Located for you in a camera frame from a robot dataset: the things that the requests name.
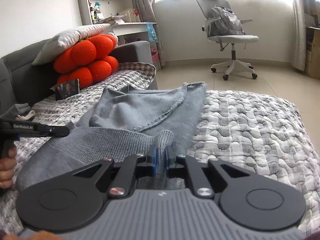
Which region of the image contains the orange knotted ball cushion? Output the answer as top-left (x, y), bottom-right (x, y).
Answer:
top-left (53, 33), bottom-right (119, 89)

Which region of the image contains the wooden shelf unit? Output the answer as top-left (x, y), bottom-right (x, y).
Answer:
top-left (305, 0), bottom-right (319, 79)

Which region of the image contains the grey backpack on chair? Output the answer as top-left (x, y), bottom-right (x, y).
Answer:
top-left (209, 5), bottom-right (245, 36)

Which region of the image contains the dark grey sofa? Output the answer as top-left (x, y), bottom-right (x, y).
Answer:
top-left (1, 41), bottom-right (158, 122)

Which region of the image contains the white grey pillow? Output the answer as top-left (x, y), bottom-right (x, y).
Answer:
top-left (33, 23), bottom-right (111, 66)

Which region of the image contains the white office chair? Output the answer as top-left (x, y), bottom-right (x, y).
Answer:
top-left (196, 0), bottom-right (259, 81)

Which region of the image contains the person's left hand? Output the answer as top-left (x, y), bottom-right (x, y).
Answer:
top-left (0, 145), bottom-right (17, 189)

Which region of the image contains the blue plastic bag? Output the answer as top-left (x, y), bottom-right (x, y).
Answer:
top-left (146, 22), bottom-right (158, 43)

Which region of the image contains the plaid blanket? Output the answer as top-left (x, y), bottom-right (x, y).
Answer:
top-left (118, 62), bottom-right (157, 79)

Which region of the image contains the grey curtain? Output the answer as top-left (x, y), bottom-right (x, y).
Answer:
top-left (128, 0), bottom-right (167, 67)

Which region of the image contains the right window curtain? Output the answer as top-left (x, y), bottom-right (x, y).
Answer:
top-left (291, 0), bottom-right (306, 72)

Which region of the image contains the grey knit sweater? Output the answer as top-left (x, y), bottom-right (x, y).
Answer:
top-left (16, 82), bottom-right (207, 191)

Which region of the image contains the folded clothes pile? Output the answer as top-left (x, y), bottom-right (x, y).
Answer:
top-left (1, 103), bottom-right (35, 121)

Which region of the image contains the white bookshelf desk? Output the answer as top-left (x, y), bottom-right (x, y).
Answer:
top-left (78, 0), bottom-right (158, 49)

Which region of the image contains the smartphone playing video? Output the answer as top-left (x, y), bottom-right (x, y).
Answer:
top-left (55, 79), bottom-right (80, 101)

